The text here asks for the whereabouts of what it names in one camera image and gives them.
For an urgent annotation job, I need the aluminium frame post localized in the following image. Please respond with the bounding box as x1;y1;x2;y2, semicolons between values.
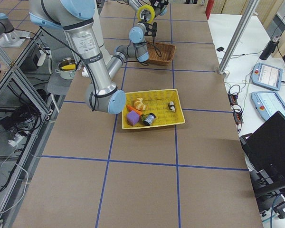
218;0;259;79

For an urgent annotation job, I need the aluminium frame rack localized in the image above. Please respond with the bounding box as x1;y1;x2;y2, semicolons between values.
0;29;57;228

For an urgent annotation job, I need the brown wicker basket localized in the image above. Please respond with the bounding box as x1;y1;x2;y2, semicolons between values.
146;41;176;66

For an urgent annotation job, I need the lower teach pendant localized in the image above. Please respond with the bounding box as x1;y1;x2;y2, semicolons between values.
251;91;285;121

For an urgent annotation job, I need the toy carrot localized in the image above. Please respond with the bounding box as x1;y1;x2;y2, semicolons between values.
126;104;143;115

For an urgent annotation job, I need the teach pendant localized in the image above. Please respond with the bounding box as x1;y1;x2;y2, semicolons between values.
251;91;285;121
251;63;283;91

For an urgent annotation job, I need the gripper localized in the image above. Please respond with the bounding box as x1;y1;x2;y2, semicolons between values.
150;0;169;16

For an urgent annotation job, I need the yellow tape roll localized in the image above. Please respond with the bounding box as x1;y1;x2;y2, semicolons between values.
137;5;155;23

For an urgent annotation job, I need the toy panda figure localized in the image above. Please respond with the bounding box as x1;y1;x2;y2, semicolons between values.
168;101;176;112

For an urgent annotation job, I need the black water bottle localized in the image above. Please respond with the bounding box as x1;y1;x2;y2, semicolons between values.
259;36;281;60

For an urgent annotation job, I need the purple foam block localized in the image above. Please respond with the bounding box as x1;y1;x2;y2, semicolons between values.
126;111;140;126

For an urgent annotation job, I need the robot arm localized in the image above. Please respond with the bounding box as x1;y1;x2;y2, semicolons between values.
29;0;126;114
107;0;169;79

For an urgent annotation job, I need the white pot with banana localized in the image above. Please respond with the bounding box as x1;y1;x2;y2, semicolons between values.
55;57;81;80

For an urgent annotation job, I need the yellow plastic basket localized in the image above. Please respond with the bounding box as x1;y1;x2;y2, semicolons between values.
122;89;185;130

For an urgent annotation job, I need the black power strip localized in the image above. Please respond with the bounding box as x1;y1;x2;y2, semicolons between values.
228;93;244;125

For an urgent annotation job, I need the toy croissant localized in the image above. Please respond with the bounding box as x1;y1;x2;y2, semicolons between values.
133;97;146;111

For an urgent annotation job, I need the black laptop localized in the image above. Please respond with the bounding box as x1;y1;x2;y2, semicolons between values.
240;111;285;177

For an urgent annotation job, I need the upper teach pendant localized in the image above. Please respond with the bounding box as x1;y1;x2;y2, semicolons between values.
251;63;283;91

